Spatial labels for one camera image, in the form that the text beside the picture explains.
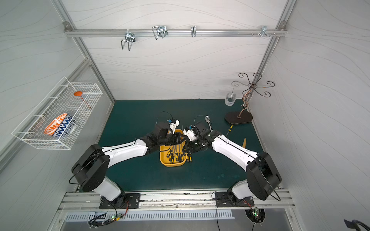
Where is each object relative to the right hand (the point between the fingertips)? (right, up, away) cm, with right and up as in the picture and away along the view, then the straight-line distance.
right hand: (184, 149), depth 81 cm
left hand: (+2, +6, 0) cm, 7 cm away
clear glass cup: (+31, +31, +14) cm, 46 cm away
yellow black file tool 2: (-5, -6, +9) cm, 12 cm away
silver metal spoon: (+18, +16, +27) cm, 36 cm away
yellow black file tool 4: (-9, -4, +11) cm, 15 cm away
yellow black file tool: (-2, -6, +9) cm, 11 cm away
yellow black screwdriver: (+32, +8, +20) cm, 39 cm away
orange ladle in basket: (-59, +31, -2) cm, 67 cm away
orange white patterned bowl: (-59, +16, -17) cm, 63 cm away
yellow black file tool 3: (-8, -5, +9) cm, 13 cm away
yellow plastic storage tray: (-11, 0, -5) cm, 12 cm away
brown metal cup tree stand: (+46, +18, +28) cm, 57 cm away
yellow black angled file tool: (+4, -7, +7) cm, 10 cm away
